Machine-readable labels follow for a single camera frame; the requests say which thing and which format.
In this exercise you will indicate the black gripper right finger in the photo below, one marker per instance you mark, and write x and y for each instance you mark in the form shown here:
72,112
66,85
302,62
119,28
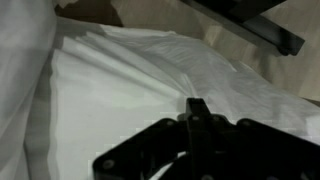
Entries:
204,108

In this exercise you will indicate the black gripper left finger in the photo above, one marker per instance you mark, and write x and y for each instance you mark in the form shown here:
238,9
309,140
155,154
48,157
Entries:
192,106

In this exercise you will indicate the white bedsheet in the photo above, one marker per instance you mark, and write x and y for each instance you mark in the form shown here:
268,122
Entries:
133,83

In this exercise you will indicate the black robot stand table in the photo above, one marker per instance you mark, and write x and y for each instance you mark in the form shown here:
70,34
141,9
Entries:
253,23

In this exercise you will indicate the white duvet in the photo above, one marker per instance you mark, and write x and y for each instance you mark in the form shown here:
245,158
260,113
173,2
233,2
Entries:
20,83

